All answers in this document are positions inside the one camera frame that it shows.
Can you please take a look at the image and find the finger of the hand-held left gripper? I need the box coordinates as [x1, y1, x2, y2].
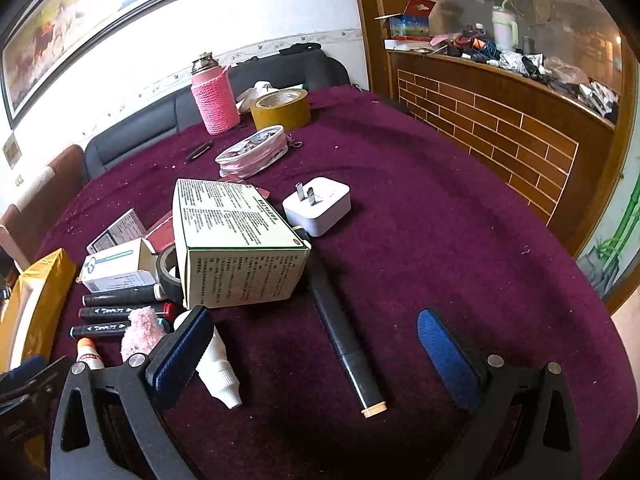
[0, 354, 72, 407]

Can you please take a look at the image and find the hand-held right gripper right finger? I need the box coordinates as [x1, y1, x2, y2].
[416, 307, 585, 480]

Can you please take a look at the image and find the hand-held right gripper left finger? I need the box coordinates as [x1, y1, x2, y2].
[49, 305, 216, 480]

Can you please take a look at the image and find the pink plush toy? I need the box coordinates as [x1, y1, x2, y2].
[120, 306, 171, 363]

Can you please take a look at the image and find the white bottle orange cap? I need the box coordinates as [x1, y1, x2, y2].
[75, 337, 106, 371]

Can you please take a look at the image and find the black marker red cap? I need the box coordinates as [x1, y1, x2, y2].
[78, 301, 177, 323]

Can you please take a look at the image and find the yellow cardboard box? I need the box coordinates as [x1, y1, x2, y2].
[0, 247, 78, 376]

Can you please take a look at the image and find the long white blue box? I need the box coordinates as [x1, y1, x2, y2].
[76, 238, 160, 294]

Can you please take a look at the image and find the red foil packet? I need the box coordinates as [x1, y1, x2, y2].
[145, 180, 272, 256]

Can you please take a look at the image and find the large green white box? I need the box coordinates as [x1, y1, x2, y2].
[172, 178, 312, 310]

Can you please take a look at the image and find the small white printed box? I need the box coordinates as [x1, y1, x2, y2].
[86, 208, 147, 255]

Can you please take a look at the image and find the white squeeze bottle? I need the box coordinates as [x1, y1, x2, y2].
[172, 310, 244, 409]

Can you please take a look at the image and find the black tape roll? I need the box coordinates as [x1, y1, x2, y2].
[156, 246, 185, 291]

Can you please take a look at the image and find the black rod beige tip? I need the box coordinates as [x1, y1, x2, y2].
[292, 225, 388, 418]

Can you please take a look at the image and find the maroon tablecloth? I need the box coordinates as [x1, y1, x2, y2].
[35, 85, 638, 480]

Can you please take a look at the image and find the white power adapter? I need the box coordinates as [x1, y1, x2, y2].
[282, 176, 352, 237]

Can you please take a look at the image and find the brown armchair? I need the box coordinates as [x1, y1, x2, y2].
[0, 144, 86, 273]

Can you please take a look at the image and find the black leather sofa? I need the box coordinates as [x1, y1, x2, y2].
[84, 42, 351, 181]

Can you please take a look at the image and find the pink knit-covered thermos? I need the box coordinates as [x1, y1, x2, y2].
[190, 53, 242, 136]

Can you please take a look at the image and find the yellow tape roll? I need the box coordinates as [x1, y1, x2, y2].
[250, 88, 312, 132]

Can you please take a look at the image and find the white tissue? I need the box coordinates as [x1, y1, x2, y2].
[235, 80, 273, 113]

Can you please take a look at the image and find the pile of counter clutter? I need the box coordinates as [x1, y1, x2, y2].
[430, 22, 621, 116]

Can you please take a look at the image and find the black bag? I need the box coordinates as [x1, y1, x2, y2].
[277, 42, 323, 57]

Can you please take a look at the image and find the framed horse painting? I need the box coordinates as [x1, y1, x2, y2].
[0, 0, 183, 131]

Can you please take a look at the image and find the colourful open carton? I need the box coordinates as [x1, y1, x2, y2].
[375, 0, 438, 41]

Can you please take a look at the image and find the etched glass panel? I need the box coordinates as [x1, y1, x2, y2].
[415, 0, 626, 111]

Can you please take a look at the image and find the bamboo wall sticker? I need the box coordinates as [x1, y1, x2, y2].
[577, 180, 640, 306]

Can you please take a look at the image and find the small gold wall plaque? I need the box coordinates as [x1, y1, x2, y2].
[1, 130, 22, 168]

